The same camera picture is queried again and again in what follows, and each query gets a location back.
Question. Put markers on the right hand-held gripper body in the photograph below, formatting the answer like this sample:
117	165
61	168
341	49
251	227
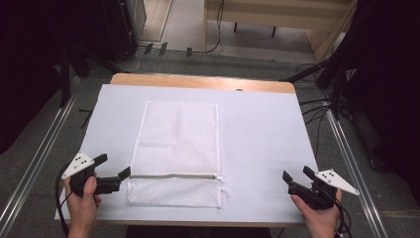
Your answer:
318	195

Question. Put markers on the white mesh zipper bag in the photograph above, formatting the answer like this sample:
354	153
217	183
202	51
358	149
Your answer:
178	148

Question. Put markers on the white table sheet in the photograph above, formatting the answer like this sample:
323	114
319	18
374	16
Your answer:
264	139

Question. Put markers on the light wooden furniture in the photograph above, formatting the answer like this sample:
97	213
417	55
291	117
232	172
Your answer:
280	16

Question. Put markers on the person's left hand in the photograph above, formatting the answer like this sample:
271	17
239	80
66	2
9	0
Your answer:
82	208

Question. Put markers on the person's right hand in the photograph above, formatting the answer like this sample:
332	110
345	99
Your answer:
318	219

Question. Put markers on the wooden table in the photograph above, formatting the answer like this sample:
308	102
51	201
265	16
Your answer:
198	81

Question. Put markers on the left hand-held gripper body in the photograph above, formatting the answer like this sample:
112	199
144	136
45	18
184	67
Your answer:
82	180

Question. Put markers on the black curtain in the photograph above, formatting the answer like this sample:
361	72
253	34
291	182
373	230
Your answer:
33	66
389	82

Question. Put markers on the metal floor rail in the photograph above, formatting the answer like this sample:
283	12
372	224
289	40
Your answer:
356	172
36	158

